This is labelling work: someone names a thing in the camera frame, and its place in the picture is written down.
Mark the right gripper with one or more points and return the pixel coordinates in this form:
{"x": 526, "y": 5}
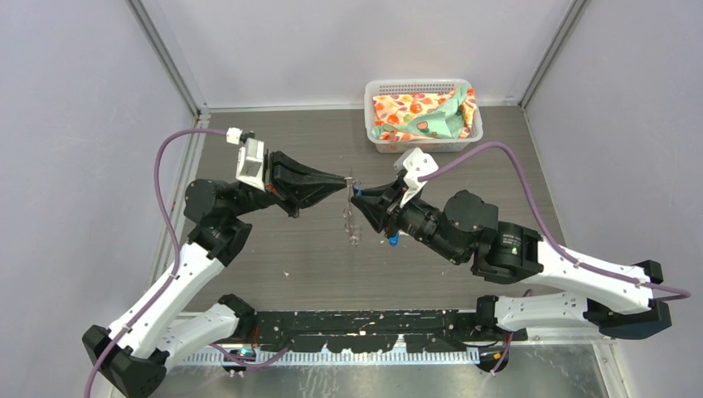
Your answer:
{"x": 381, "y": 206}

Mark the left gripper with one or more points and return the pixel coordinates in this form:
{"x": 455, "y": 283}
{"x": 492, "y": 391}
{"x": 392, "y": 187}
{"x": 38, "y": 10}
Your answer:
{"x": 295, "y": 184}

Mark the large metal keyring disc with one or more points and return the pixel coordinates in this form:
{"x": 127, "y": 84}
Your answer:
{"x": 352, "y": 228}

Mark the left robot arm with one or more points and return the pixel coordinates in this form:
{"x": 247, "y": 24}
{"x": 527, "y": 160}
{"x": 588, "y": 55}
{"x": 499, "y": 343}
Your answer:
{"x": 135, "y": 352}

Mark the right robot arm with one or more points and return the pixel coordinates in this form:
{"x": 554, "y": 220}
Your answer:
{"x": 468, "y": 230}

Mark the floral patterned cloth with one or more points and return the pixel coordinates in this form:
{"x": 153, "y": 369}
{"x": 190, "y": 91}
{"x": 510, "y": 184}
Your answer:
{"x": 423, "y": 115}

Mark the white plastic basket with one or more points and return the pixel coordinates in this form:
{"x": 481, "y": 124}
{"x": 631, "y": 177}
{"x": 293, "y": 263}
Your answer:
{"x": 409, "y": 86}

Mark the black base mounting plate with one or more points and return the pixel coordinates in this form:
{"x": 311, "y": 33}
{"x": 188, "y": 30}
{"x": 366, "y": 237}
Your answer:
{"x": 439, "y": 330}

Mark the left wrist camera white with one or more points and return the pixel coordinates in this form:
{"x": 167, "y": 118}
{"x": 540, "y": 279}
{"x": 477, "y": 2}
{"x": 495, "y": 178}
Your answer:
{"x": 249, "y": 168}

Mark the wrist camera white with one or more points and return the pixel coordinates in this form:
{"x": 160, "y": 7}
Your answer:
{"x": 415, "y": 163}
{"x": 249, "y": 168}

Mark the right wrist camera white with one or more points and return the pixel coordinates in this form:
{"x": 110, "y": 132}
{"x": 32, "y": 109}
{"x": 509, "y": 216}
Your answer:
{"x": 415, "y": 163}

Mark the aluminium frame rail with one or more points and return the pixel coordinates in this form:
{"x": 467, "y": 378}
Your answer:
{"x": 357, "y": 357}

